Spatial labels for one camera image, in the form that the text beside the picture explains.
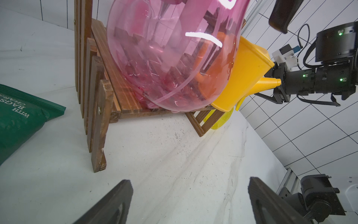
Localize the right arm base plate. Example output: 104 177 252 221
281 174 346 223

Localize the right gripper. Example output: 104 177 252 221
255 63 317 104

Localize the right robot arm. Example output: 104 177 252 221
255 21 358 107

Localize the wooden slatted shelf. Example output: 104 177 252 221
74 0 226 173

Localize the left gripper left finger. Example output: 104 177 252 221
75 180 133 224

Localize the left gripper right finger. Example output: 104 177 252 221
248 177 309 224

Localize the yellow watering can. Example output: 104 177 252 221
211 36 282 112

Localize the green chips bag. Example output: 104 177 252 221
1 85 66 164

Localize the pink pressure sprayer bottle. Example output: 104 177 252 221
107 1 249 112

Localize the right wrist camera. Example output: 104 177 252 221
272 44 301 71

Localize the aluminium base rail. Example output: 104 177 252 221
277 168 302 198

